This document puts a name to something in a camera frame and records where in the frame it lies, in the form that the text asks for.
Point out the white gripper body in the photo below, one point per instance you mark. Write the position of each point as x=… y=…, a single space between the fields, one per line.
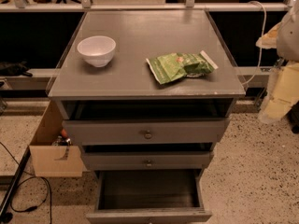
x=289 y=39

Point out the grey bottom drawer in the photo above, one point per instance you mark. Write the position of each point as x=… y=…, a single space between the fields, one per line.
x=149 y=197

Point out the grey drawer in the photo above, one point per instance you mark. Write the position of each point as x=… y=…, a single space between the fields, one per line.
x=149 y=197
x=147 y=160
x=96 y=132

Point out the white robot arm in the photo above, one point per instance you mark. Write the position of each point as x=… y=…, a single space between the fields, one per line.
x=284 y=37

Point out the grey top drawer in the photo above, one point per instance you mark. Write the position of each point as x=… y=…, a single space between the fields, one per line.
x=96 y=132

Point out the grey wooden drawer cabinet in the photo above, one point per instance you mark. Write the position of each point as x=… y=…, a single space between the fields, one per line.
x=126 y=89

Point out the grey middle drawer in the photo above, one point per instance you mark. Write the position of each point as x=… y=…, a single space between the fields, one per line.
x=147 y=160

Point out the green snack bag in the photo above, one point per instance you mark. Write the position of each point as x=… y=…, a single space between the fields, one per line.
x=174 y=66

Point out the white bowl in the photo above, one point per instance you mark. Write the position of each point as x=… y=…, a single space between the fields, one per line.
x=97 y=50

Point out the cardboard box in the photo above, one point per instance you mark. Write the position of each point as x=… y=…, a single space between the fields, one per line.
x=48 y=157

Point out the black object on left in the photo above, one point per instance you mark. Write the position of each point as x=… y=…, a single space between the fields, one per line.
x=14 y=69

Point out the metal frame rail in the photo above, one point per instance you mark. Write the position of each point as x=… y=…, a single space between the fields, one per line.
x=252 y=5

